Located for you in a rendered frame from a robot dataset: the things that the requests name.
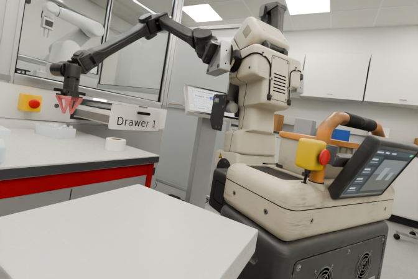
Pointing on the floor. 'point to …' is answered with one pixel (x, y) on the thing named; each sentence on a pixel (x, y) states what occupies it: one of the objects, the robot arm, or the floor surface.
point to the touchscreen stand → (201, 164)
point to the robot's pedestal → (124, 239)
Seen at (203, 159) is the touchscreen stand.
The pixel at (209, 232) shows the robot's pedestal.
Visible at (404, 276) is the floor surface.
